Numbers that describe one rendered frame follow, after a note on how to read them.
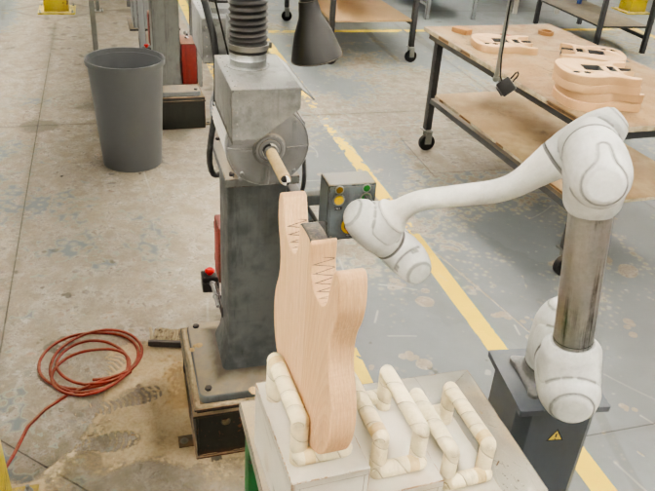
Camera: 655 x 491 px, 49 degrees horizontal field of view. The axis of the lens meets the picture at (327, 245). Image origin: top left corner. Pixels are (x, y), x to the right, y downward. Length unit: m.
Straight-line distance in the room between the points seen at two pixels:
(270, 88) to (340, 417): 0.91
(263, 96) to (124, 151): 3.21
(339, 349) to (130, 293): 2.69
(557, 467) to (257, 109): 1.40
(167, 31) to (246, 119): 3.86
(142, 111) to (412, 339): 2.38
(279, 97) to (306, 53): 0.15
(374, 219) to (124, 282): 2.20
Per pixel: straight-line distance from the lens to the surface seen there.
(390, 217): 1.85
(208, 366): 2.79
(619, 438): 3.26
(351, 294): 1.03
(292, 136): 2.15
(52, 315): 3.66
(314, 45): 1.87
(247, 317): 2.64
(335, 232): 2.32
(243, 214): 2.41
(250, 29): 1.89
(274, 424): 1.40
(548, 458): 2.34
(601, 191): 1.63
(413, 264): 1.91
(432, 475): 1.46
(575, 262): 1.78
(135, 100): 4.79
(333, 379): 1.14
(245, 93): 1.77
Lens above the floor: 2.09
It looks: 30 degrees down
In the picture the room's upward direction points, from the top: 4 degrees clockwise
